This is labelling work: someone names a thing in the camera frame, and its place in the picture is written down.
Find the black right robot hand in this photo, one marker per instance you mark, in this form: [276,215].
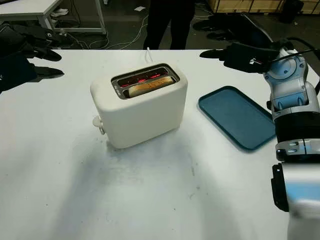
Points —
[250,30]

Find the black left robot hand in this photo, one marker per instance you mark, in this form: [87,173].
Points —
[15,40]

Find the browned toast slice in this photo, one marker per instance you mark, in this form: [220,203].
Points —
[150,86]

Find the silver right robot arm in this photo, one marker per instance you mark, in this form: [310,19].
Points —
[287,82]

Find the person in black trousers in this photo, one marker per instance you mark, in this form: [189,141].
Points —
[177,27]

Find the cream white toaster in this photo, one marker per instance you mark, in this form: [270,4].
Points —
[142,120]

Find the wooden crate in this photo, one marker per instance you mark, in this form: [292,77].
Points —
[250,5]

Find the white desk with legs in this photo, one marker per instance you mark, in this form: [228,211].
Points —
[22,8]

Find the white item under desk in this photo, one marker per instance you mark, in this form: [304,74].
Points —
[59,11]

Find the dark blue plastic tray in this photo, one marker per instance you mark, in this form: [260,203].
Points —
[235,117]

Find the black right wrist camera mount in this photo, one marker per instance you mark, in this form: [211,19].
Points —
[245,58]

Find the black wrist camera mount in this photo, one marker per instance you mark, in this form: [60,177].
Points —
[15,75]
[245,58]

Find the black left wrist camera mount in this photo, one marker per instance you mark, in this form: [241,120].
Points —
[15,75]

